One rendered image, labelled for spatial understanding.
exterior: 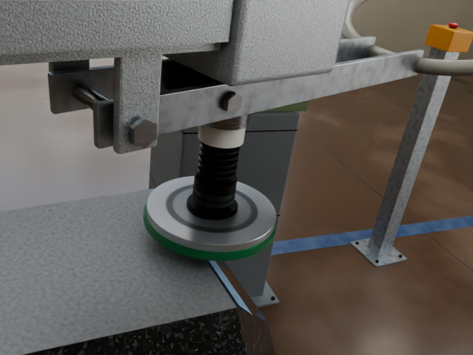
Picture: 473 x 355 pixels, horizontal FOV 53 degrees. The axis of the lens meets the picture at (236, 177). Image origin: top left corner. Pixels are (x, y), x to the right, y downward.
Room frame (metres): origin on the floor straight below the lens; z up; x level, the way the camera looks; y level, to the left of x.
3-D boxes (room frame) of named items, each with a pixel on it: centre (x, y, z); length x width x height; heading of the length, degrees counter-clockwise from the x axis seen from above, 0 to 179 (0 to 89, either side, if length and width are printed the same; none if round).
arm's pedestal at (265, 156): (1.59, 0.09, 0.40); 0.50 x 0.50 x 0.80; 26
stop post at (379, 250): (1.95, -0.75, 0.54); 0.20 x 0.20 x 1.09; 30
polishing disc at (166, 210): (0.66, 0.03, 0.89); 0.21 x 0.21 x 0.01
